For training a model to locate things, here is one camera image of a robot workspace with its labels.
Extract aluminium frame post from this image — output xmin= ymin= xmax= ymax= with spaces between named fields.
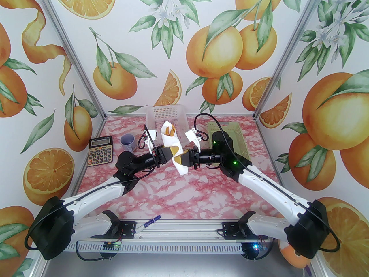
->
xmin=36 ymin=0 xmax=106 ymax=120
xmin=253 ymin=0 xmax=335 ymax=120

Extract orange fish plush toy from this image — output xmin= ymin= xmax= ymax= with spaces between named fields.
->
xmin=279 ymin=240 xmax=312 ymax=269

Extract white perforated plastic basket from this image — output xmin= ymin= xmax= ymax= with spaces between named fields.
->
xmin=146 ymin=105 xmax=192 ymax=147

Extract blue and white pen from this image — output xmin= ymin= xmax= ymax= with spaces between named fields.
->
xmin=135 ymin=215 xmax=161 ymax=233

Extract black and gold calculator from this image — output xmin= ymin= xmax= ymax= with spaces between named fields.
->
xmin=87 ymin=136 xmax=113 ymax=167

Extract purple mug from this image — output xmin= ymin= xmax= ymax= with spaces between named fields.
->
xmin=120 ymin=134 xmax=136 ymax=153

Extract white paper napkin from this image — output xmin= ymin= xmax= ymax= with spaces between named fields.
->
xmin=160 ymin=121 xmax=190 ymax=175

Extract black base cable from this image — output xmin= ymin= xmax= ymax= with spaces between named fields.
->
xmin=242 ymin=240 xmax=276 ymax=262
xmin=74 ymin=241 xmax=113 ymax=263

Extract green plastic basket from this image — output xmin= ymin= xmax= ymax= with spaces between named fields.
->
xmin=208 ymin=122 xmax=251 ymax=159

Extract aluminium front rail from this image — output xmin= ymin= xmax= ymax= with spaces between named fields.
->
xmin=48 ymin=217 xmax=316 ymax=254

